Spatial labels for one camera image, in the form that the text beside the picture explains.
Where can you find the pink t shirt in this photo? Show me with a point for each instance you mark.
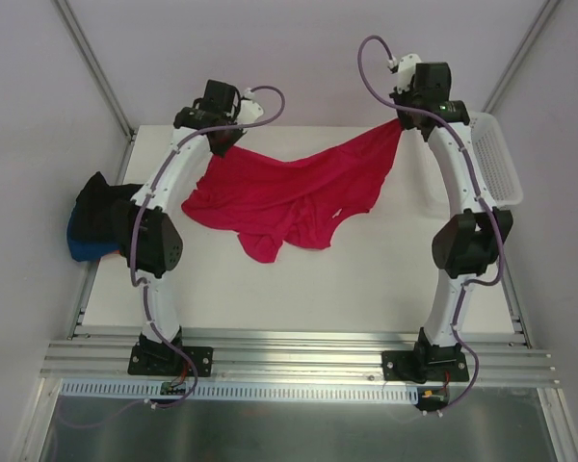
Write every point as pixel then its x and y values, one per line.
pixel 269 203

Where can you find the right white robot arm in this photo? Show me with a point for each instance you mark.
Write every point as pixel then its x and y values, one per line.
pixel 471 240

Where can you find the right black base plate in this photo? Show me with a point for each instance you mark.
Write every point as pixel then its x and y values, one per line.
pixel 409 366

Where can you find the black folded t shirt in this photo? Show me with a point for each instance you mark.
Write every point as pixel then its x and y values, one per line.
pixel 98 197

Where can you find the aluminium mounting rail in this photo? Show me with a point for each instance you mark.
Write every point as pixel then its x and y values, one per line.
pixel 506 360

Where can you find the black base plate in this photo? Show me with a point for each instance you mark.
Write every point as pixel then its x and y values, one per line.
pixel 159 360
pixel 409 366

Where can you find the white slotted cable duct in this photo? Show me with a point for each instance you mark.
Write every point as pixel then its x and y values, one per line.
pixel 237 391

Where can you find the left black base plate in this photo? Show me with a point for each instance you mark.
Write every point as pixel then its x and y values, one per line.
pixel 159 360

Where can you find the white plastic basket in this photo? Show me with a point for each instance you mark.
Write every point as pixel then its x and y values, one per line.
pixel 495 160

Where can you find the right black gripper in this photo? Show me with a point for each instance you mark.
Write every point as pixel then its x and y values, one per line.
pixel 409 121

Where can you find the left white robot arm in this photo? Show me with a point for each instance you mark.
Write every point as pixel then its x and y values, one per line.
pixel 147 237

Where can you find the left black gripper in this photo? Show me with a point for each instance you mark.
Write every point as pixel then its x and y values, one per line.
pixel 226 140

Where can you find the blue folded t shirt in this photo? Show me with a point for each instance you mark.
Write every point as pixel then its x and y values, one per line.
pixel 89 248

